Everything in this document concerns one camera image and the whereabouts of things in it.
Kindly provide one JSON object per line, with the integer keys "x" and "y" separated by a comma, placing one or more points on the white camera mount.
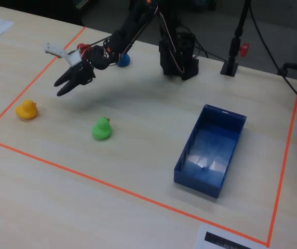
{"x": 74, "y": 58}

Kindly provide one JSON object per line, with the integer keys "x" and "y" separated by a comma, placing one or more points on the red stand knob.
{"x": 245, "y": 49}

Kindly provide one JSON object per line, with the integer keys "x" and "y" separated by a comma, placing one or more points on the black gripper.
{"x": 80, "y": 75}

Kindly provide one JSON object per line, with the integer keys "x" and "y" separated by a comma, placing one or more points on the red rubber duck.
{"x": 81, "y": 47}

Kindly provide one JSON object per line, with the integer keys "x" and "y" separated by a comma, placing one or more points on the green rubber duck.
{"x": 101, "y": 129}

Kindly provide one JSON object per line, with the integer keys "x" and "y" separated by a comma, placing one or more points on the yellow rubber duck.
{"x": 27, "y": 110}

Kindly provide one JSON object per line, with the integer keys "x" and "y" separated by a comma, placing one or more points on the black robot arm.
{"x": 175, "y": 55}

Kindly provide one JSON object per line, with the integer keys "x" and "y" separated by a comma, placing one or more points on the blue plastic box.
{"x": 208, "y": 150}

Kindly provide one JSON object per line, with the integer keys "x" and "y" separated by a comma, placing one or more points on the white paper with black bar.
{"x": 216, "y": 238}

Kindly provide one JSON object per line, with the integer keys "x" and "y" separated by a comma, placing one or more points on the blue rubber duck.
{"x": 123, "y": 61}

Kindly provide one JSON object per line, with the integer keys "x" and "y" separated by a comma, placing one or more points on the orange tape border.
{"x": 138, "y": 196}

